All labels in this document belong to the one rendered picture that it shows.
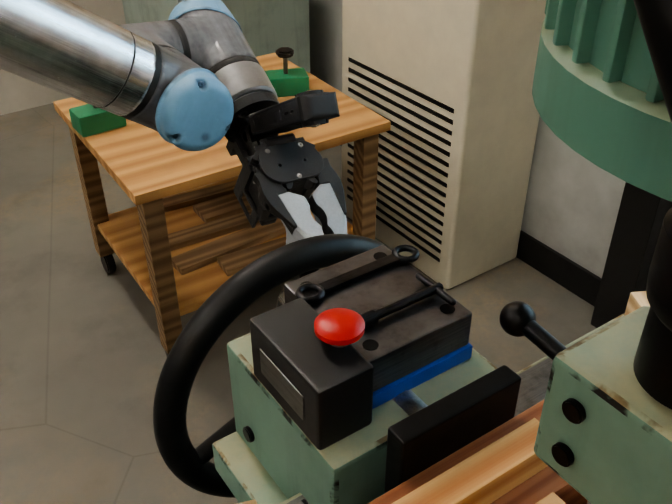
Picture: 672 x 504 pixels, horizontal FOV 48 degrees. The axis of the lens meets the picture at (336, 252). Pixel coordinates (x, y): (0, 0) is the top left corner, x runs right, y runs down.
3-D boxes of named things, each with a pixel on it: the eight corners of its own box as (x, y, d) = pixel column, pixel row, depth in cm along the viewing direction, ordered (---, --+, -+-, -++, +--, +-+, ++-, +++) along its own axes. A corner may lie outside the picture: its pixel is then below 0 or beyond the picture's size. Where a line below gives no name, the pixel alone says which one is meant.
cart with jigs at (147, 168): (282, 206, 252) (273, 13, 216) (383, 293, 213) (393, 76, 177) (88, 269, 223) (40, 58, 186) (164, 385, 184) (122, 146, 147)
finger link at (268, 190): (317, 229, 78) (282, 163, 81) (323, 220, 77) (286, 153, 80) (278, 240, 76) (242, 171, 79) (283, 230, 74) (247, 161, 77)
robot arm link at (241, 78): (271, 57, 85) (204, 65, 81) (289, 87, 83) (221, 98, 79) (255, 102, 91) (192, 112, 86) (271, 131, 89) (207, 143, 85)
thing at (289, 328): (382, 284, 58) (384, 223, 55) (482, 367, 50) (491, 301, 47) (229, 350, 52) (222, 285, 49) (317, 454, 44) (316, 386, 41)
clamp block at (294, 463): (384, 357, 64) (388, 272, 59) (497, 462, 55) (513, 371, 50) (229, 432, 57) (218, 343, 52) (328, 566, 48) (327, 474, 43)
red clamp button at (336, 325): (345, 310, 47) (345, 297, 46) (374, 337, 45) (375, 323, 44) (304, 328, 45) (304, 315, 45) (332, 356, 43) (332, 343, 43)
